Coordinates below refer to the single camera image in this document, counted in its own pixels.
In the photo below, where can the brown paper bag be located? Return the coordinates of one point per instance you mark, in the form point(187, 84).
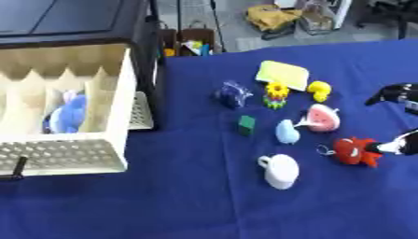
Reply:
point(195, 41)

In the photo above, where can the dark blue crinkly bag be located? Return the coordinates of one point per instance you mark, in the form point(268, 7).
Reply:
point(233, 94)

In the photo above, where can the black office chair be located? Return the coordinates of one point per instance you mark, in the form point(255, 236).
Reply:
point(389, 12)

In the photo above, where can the pink watermelon slice soft toy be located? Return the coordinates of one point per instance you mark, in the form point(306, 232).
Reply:
point(322, 118)

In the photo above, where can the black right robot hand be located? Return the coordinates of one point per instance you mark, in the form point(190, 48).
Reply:
point(393, 92)

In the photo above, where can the red soft toy with keyring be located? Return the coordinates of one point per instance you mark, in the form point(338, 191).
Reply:
point(353, 151)

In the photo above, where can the green block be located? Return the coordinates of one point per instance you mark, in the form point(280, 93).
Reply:
point(246, 125)

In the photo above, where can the black cabinet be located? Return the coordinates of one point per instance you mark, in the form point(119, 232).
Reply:
point(76, 21)

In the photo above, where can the yellow bag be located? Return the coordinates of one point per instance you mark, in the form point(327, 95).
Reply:
point(270, 16)

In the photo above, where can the pale compartment drawer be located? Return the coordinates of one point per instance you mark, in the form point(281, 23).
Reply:
point(65, 124)

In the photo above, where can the light blue soft toy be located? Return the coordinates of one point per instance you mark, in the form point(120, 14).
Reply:
point(286, 132)

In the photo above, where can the yellow-green sponge pad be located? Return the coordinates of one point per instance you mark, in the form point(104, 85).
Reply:
point(282, 74)

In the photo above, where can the yellow and rainbow gear toy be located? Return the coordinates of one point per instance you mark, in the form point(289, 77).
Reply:
point(276, 94)

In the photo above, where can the yellow toy duck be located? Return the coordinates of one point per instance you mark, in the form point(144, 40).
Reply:
point(320, 89)

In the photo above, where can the white mug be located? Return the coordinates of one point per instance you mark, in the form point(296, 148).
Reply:
point(281, 170)

